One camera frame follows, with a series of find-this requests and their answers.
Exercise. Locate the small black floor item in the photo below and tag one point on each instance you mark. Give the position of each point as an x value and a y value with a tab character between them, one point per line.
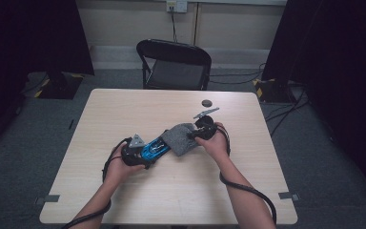
71	124

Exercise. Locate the white wall socket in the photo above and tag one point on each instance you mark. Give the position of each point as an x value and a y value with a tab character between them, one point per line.
177	5

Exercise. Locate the grey cloth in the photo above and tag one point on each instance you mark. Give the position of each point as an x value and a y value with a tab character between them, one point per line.
179	138

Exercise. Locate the black folding chair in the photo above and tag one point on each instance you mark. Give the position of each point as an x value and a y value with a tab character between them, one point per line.
174	65

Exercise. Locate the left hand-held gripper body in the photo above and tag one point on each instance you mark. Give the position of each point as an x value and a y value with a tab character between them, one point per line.
132	151

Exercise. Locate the person's left hand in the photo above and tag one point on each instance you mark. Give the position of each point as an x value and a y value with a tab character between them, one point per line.
119	170

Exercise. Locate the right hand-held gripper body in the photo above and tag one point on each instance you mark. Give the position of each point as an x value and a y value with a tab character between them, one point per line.
206	125

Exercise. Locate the dark curtain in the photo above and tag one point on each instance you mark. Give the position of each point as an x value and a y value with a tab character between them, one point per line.
340	63
28	38

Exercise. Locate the person's right hand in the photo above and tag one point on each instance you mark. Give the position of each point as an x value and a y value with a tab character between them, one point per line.
217	146

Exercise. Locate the blue toy car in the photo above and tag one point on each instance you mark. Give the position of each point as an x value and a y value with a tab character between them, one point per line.
154	149

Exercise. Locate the black stand base yellow tape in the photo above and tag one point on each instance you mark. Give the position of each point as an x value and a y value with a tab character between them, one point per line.
60	86
273	90

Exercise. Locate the grey tape strip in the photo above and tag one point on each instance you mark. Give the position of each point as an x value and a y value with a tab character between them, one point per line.
288	196
48	199

